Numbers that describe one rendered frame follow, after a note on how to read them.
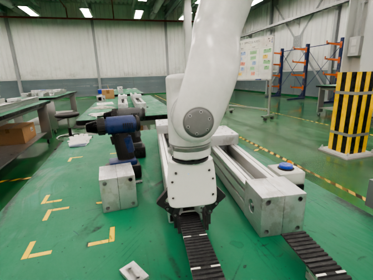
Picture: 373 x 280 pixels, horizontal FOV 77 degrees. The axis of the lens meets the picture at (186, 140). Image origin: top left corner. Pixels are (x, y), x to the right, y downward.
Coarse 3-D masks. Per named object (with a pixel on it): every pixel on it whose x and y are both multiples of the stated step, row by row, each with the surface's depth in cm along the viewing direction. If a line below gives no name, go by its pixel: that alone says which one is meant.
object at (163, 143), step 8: (160, 136) 104; (160, 144) 92; (168, 144) 102; (160, 152) 85; (160, 160) 94; (168, 160) 74; (184, 208) 57; (192, 208) 57; (200, 208) 57; (168, 216) 56; (200, 216) 57
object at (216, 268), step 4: (216, 264) 40; (192, 268) 39; (196, 268) 39; (200, 268) 39; (204, 268) 39; (208, 268) 39; (212, 268) 39; (216, 268) 39; (220, 268) 39; (192, 272) 38; (196, 272) 38; (200, 272) 38; (204, 272) 38; (208, 272) 38; (212, 272) 38; (216, 272) 38; (220, 272) 38; (192, 276) 38; (196, 276) 37
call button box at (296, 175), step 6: (270, 168) 73; (276, 168) 71; (294, 168) 71; (276, 174) 69; (282, 174) 67; (288, 174) 68; (294, 174) 68; (300, 174) 68; (294, 180) 68; (300, 180) 69; (300, 186) 69
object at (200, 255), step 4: (196, 252) 43; (200, 252) 43; (204, 252) 43; (208, 252) 43; (212, 252) 43; (188, 256) 42; (192, 256) 42; (196, 256) 42; (200, 256) 42; (204, 256) 42; (208, 256) 42; (212, 256) 42
